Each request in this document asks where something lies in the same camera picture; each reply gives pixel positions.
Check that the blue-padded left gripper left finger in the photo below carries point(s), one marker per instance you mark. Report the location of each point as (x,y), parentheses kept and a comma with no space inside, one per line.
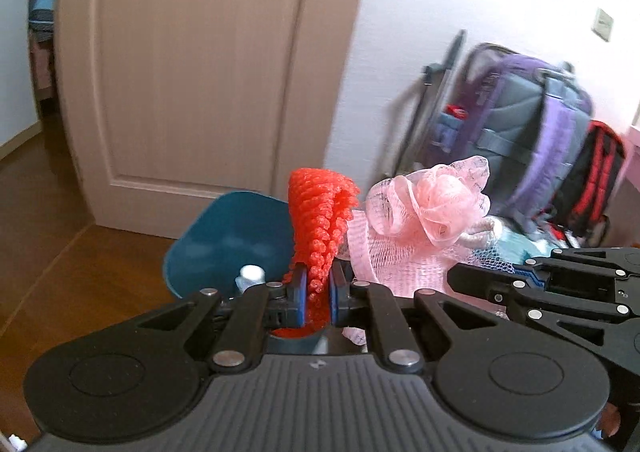
(251,319)

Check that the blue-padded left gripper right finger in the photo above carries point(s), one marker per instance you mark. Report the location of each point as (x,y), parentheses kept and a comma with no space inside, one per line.
(372,307)

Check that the pink mesh bath pouf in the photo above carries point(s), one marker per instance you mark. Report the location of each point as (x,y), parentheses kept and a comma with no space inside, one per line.
(413,228)

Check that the red foam fruit net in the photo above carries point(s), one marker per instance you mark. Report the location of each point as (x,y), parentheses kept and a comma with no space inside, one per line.
(320,203)

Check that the teal plastic trash bin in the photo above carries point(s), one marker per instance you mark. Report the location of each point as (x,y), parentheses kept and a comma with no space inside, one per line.
(237,228)

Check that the red black backpack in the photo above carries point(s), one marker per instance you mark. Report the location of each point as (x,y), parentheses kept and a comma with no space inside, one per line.
(578,207)

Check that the teal cream zigzag quilt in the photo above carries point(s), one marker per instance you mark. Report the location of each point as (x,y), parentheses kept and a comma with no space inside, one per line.
(510,246)

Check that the purple grey backpack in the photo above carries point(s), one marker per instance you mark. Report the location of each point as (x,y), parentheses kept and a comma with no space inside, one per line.
(527,117)

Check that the light wooden door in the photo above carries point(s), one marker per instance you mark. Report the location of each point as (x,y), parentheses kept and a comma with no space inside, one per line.
(171,103)

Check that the white wall outlet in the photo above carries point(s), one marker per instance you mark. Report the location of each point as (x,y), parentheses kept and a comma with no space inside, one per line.
(603,25)

